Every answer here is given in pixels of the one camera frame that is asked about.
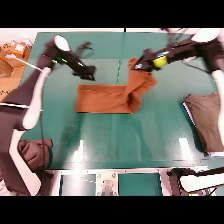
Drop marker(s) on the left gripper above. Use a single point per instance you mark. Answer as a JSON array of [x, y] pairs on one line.
[[85, 71]]

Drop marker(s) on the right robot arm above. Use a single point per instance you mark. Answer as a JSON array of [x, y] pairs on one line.
[[196, 45]]

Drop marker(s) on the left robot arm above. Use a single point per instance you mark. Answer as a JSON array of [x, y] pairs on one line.
[[33, 100]]

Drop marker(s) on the silver frame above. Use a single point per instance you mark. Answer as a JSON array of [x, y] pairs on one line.
[[106, 183]]

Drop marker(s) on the grey-brown folded garment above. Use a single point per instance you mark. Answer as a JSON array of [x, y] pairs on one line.
[[206, 120]]

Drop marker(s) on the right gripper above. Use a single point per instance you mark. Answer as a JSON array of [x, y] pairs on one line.
[[146, 61]]

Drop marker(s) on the brown cardboard boxes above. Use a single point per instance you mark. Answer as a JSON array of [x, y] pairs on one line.
[[11, 60]]

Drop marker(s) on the orange T-shirt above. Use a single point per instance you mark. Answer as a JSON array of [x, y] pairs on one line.
[[103, 98]]

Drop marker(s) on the brown garment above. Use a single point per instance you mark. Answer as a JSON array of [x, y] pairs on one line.
[[33, 153]]

